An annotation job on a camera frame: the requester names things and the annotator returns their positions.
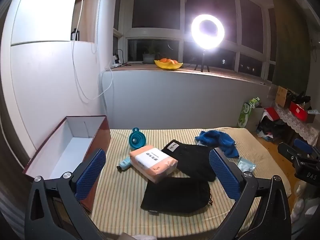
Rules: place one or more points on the clear cotton ball packet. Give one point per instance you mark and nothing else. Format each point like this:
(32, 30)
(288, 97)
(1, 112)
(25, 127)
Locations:
(246, 165)

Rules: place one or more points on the blue towel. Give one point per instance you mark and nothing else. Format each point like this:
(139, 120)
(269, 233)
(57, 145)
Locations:
(220, 140)

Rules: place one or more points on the yellow fruit bowl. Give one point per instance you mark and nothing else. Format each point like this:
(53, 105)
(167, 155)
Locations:
(167, 66)

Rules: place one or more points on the black glove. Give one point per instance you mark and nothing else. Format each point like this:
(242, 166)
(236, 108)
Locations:
(192, 160)

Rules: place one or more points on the pile of clothes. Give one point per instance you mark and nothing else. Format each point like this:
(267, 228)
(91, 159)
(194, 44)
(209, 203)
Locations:
(271, 130)

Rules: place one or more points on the teal silicone funnel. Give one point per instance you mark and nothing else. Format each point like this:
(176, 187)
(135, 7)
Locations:
(135, 142)

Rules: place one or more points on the orange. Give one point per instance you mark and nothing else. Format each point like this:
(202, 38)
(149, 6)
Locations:
(174, 61)
(164, 60)

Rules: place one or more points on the white lace cloth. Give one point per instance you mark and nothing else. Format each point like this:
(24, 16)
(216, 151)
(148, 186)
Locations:
(295, 125)

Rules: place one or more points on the black mini tripod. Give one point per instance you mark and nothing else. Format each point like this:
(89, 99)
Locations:
(204, 60)

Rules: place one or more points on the dark green curtain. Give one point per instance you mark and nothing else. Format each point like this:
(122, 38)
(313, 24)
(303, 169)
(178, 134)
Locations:
(290, 42)

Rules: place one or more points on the green white paper pack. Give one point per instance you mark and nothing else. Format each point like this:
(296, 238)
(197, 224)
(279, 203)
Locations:
(245, 115)

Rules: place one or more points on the white built-in cabinet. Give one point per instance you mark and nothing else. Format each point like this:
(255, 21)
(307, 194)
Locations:
(50, 17)

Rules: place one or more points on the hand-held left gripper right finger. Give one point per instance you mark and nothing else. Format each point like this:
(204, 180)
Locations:
(223, 176)

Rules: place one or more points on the grey cardboard box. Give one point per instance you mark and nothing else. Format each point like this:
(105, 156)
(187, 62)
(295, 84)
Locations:
(256, 120)

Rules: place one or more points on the red box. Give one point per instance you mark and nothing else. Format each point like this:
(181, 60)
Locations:
(298, 111)

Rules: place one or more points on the brown cardboard box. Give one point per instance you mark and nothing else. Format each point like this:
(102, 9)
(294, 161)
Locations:
(282, 96)

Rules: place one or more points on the white framed window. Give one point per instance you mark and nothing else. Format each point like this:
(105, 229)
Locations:
(182, 17)

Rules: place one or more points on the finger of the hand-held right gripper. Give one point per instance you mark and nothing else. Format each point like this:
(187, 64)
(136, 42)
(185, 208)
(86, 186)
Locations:
(303, 146)
(288, 152)

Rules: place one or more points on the red-brown storage box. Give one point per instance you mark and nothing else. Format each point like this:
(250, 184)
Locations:
(101, 140)

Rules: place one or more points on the small black appliance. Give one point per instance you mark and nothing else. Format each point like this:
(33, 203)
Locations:
(75, 35)

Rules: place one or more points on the red cloth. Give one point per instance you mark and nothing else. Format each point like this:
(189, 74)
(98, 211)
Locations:
(271, 113)

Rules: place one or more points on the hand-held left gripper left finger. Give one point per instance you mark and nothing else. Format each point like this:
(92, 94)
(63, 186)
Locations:
(91, 173)

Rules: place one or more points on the potted plant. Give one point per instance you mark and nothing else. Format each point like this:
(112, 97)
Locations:
(149, 58)

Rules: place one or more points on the white power strip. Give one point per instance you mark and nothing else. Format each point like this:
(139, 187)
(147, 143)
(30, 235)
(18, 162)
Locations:
(116, 65)

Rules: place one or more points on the striped beige bed sheet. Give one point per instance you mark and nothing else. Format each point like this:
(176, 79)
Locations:
(120, 205)

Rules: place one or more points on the pink tissue pack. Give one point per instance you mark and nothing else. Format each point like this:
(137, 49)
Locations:
(152, 166)

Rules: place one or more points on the small light blue tube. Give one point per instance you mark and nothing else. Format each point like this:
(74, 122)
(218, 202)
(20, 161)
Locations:
(124, 164)

